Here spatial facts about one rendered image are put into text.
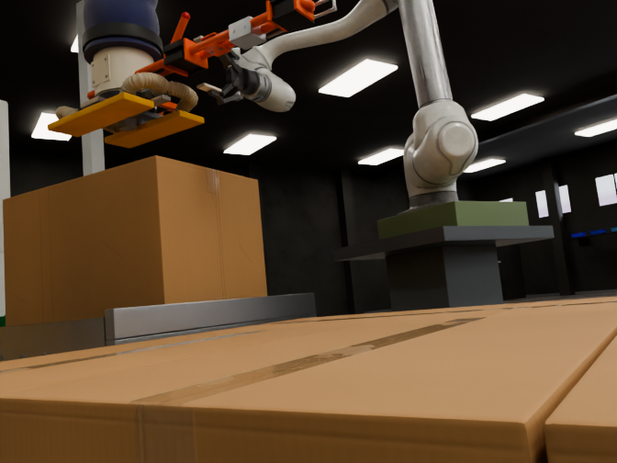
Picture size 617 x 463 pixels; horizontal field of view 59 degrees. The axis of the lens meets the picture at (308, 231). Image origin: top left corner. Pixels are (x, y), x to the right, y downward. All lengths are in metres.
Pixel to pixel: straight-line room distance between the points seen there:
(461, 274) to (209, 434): 1.43
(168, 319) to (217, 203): 0.37
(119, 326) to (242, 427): 0.85
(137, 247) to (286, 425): 1.06
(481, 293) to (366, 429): 1.51
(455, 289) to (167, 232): 0.85
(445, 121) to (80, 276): 1.04
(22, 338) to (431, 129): 1.15
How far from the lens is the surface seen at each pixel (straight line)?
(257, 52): 1.90
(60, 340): 1.27
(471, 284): 1.72
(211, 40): 1.48
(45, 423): 0.43
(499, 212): 1.75
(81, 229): 1.46
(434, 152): 1.56
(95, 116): 1.61
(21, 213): 1.67
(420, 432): 0.24
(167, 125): 1.68
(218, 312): 1.31
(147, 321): 1.16
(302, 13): 1.34
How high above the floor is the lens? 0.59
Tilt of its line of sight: 7 degrees up
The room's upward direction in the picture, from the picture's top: 5 degrees counter-clockwise
